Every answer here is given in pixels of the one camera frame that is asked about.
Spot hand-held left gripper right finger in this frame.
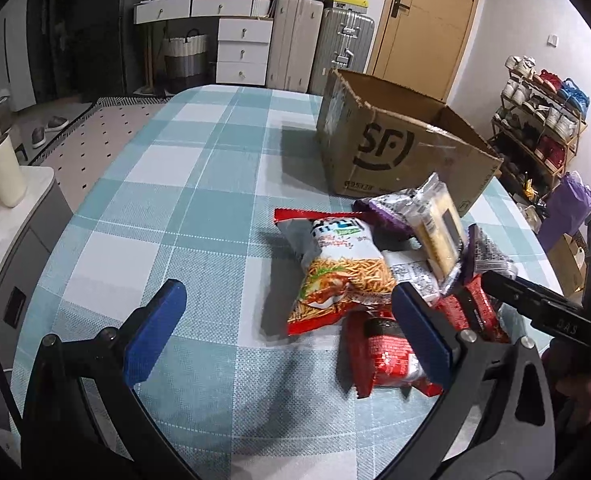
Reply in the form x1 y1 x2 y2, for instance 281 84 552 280
392 282 556 480

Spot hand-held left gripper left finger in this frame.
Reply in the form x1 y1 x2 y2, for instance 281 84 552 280
20 279 201 480

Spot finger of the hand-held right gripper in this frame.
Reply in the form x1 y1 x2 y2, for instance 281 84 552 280
480 270 591 348

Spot small white snack packet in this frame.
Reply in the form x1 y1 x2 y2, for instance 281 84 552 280
381 249 443 306

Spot dark blue snack packet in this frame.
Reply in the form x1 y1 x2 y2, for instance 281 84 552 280
463 224 519 283

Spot noodle stick snack bag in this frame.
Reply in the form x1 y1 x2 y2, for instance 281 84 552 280
274 208 399 337

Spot yellow cracker packet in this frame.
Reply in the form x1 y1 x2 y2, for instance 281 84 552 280
409 172 469 283

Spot purple snack bag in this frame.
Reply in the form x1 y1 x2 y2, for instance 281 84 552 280
354 187 426 236

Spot printed cardboard box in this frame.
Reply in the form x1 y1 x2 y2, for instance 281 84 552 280
315 67 505 218

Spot person's right hand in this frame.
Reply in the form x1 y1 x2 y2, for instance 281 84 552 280
550 355 591 431

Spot small cardboard box on floor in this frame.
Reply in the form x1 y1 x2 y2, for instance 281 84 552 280
545 232 589 298

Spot wooden shoe rack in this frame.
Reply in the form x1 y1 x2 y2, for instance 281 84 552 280
490 55 589 196

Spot rows of shoes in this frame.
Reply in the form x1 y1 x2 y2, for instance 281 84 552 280
493 55 591 191

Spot teal plaid tablecloth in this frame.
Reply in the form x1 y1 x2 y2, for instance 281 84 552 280
5 84 563 480

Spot white side cabinet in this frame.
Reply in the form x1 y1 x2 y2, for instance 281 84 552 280
0 165 73 441

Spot dotted rug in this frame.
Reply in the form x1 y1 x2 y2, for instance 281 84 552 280
28 96 173 201

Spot cream tumbler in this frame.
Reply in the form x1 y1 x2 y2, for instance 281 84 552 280
0 132 28 208

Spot woven laundry basket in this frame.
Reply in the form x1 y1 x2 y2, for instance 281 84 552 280
162 30 209 92

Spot white drawer dresser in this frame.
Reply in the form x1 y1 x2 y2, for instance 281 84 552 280
134 0 274 87

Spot wooden door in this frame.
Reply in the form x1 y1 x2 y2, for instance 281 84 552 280
365 0 486 102

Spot silver suitcase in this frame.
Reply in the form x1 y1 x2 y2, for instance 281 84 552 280
309 7 375 95

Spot beige suitcase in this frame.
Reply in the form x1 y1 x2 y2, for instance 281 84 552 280
266 0 325 92

